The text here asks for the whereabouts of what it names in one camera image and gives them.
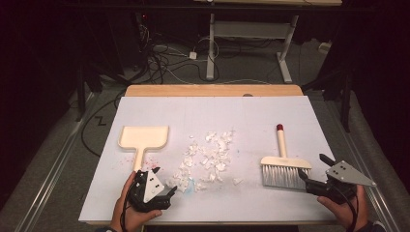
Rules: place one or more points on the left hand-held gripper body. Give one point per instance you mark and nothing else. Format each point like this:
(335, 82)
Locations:
(151, 188)

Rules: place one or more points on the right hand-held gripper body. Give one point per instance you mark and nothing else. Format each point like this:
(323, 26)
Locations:
(346, 175)

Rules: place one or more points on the cream brush with red cap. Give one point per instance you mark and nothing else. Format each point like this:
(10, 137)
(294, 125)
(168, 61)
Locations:
(282, 145)

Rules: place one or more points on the pile of white paper scraps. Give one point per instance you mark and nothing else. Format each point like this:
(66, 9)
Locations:
(209, 158)

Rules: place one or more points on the person's left hand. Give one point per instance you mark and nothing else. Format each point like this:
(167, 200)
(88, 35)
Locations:
(137, 217)

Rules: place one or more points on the person's right hand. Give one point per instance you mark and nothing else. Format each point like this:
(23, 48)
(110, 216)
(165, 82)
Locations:
(348, 212)

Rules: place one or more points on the cream plastic dustpan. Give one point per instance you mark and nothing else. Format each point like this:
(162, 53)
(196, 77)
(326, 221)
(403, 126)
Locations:
(143, 138)

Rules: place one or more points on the black metal stand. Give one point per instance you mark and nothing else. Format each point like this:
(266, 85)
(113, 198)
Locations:
(345, 103)
(80, 96)

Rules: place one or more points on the white board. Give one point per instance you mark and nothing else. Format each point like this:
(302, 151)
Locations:
(225, 112)

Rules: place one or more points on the wooden table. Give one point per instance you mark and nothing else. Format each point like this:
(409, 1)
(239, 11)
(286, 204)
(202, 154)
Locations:
(209, 90)

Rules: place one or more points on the white power adapter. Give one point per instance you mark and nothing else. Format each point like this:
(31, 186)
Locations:
(192, 55)

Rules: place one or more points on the white metal desk frame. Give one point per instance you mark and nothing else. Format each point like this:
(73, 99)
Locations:
(251, 29)

